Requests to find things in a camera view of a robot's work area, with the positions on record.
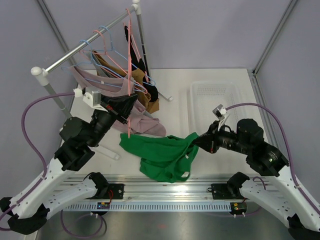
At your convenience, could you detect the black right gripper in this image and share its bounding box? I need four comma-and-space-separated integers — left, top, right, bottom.
191, 119, 250, 154

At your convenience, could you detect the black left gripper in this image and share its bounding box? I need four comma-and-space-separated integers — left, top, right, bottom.
86, 93, 139, 148

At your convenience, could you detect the mauve pink tank top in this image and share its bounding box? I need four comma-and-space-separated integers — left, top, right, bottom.
70, 67, 167, 137

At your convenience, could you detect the green tank top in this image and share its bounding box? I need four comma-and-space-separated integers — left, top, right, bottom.
119, 132, 199, 183

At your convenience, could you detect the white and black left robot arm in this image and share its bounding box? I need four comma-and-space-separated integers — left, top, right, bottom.
0, 93, 138, 235

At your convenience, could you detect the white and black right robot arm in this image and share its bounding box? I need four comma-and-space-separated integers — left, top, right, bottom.
192, 118, 320, 240

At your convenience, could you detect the brown tank top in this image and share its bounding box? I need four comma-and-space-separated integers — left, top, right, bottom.
93, 50, 160, 114

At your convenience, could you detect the grey tank top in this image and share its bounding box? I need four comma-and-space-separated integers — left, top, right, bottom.
93, 50, 160, 114

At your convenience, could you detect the black tank top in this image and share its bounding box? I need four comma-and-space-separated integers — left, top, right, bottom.
130, 34, 159, 103

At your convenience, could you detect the pink hanger under black top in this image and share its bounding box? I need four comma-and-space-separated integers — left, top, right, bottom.
124, 8, 148, 79

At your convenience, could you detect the white plastic basket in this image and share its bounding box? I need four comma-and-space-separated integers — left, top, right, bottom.
187, 80, 264, 135

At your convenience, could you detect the metal clothes rack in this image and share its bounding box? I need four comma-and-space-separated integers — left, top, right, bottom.
30, 0, 174, 161

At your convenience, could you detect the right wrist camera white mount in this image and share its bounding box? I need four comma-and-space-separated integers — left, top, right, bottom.
212, 104, 230, 130

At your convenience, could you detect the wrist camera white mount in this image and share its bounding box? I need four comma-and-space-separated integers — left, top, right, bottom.
73, 86, 104, 111
212, 104, 230, 130

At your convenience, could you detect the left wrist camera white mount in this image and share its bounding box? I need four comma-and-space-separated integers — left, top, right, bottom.
73, 86, 104, 111

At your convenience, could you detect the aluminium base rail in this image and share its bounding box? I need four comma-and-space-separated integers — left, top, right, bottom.
62, 173, 283, 203

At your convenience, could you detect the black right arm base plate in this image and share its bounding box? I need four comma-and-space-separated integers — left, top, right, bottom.
207, 183, 245, 200

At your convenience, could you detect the white slotted cable duct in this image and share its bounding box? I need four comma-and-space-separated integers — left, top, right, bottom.
65, 201, 231, 212

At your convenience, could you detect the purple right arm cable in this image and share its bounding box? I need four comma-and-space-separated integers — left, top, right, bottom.
224, 102, 320, 218

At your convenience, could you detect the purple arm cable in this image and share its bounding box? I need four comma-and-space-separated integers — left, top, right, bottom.
0, 91, 76, 231
224, 102, 320, 218

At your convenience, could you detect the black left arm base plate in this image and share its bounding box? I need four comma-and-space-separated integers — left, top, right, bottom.
91, 183, 125, 200

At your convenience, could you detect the purple floor cable left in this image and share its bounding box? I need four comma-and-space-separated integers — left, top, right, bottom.
61, 209, 108, 238

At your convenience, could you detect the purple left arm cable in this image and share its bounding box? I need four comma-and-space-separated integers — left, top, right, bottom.
0, 91, 76, 231

